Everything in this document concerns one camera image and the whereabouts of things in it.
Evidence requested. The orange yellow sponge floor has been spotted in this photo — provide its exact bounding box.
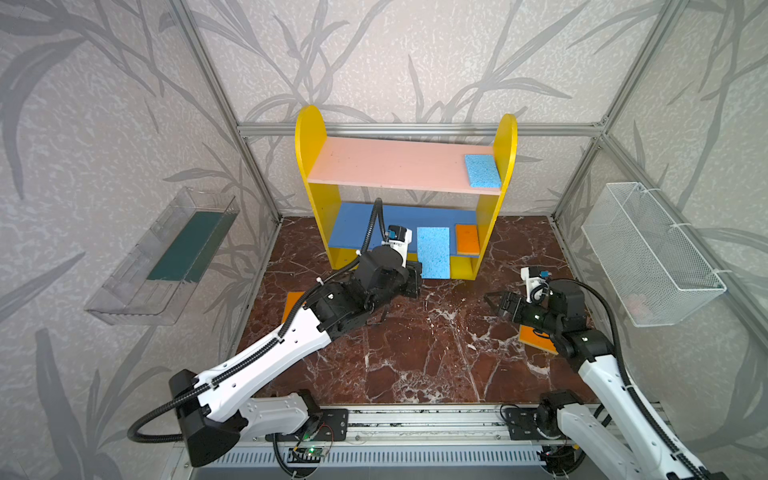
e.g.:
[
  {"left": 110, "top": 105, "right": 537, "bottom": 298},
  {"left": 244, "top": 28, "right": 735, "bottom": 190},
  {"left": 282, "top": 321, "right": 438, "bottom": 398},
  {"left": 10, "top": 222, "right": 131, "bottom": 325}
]
[{"left": 519, "top": 326, "right": 557, "bottom": 355}]

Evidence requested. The blue sponge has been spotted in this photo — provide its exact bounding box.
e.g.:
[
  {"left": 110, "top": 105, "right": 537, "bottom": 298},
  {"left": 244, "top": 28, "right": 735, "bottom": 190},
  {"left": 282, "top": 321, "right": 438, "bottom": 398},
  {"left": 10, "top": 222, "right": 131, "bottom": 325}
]
[
  {"left": 417, "top": 227, "right": 451, "bottom": 280},
  {"left": 464, "top": 154, "right": 502, "bottom": 189}
]

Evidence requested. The yellow orange sponge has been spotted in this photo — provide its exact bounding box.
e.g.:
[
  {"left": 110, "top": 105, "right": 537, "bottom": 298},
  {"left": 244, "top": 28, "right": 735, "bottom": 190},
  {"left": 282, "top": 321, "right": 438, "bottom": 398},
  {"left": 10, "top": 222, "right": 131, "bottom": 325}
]
[{"left": 455, "top": 224, "right": 480, "bottom": 257}]

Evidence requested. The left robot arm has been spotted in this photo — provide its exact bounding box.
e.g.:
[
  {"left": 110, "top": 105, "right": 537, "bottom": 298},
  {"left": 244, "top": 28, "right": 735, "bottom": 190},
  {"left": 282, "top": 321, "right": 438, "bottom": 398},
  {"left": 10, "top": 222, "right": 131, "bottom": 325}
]
[{"left": 127, "top": 199, "right": 421, "bottom": 467}]

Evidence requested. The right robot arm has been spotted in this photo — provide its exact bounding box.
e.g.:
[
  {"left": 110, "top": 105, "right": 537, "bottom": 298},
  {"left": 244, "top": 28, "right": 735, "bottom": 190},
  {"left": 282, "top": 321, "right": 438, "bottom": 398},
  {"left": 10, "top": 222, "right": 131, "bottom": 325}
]
[{"left": 484, "top": 274, "right": 726, "bottom": 479}]

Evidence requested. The yellow shelf unit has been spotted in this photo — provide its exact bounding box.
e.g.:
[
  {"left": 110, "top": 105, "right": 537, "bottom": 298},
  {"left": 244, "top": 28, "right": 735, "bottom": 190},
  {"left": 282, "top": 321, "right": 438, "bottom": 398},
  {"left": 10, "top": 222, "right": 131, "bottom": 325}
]
[{"left": 295, "top": 106, "right": 518, "bottom": 280}]

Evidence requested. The right controller board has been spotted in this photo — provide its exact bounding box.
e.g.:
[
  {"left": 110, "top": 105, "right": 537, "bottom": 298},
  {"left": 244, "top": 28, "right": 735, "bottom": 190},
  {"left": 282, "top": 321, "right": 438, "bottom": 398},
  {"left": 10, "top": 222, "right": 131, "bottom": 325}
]
[{"left": 539, "top": 446, "right": 586, "bottom": 478}]

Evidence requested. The controller board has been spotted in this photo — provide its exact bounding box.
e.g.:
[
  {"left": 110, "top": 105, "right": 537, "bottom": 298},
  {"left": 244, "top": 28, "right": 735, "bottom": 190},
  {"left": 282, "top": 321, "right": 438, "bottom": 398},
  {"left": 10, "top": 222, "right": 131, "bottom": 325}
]
[
  {"left": 539, "top": 446, "right": 586, "bottom": 478},
  {"left": 287, "top": 444, "right": 332, "bottom": 465}
]

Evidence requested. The left controller board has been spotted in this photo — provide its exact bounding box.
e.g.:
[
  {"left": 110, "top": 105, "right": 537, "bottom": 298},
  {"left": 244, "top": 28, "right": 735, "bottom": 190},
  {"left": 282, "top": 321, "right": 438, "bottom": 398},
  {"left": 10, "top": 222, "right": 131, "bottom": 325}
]
[{"left": 287, "top": 444, "right": 332, "bottom": 465}]

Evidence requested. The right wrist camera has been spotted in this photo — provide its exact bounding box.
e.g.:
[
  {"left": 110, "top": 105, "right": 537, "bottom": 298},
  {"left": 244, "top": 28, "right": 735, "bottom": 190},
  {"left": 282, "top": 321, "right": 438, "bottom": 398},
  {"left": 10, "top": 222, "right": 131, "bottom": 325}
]
[{"left": 521, "top": 267, "right": 551, "bottom": 304}]

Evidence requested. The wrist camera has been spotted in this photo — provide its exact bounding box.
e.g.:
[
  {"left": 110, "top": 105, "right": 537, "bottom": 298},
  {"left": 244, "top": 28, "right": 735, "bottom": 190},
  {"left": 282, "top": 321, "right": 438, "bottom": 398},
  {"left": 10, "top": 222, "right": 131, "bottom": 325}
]
[
  {"left": 521, "top": 267, "right": 551, "bottom": 304},
  {"left": 386, "top": 225, "right": 412, "bottom": 257}
]

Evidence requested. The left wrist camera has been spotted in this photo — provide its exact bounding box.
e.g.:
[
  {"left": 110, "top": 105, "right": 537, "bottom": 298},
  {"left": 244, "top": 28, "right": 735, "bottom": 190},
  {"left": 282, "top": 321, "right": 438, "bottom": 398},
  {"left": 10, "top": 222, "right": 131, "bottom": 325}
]
[{"left": 386, "top": 225, "right": 412, "bottom": 257}]

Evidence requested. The white wire mesh basket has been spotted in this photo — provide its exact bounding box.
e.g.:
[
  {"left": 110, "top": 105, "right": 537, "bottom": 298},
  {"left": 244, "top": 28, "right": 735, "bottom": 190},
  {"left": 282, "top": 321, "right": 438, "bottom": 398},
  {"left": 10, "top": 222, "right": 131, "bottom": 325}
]
[{"left": 582, "top": 182, "right": 727, "bottom": 328}]

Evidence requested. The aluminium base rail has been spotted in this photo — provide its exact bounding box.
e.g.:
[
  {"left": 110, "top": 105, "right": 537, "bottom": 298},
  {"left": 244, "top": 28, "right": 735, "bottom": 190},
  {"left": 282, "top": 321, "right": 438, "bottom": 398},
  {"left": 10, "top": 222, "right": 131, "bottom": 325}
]
[{"left": 185, "top": 405, "right": 584, "bottom": 478}]

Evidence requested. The clear plastic wall bin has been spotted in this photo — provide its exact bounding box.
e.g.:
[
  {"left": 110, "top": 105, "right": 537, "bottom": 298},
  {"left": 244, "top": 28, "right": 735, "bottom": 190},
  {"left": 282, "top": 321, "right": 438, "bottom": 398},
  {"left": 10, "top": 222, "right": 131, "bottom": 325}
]
[{"left": 85, "top": 187, "right": 240, "bottom": 326}]

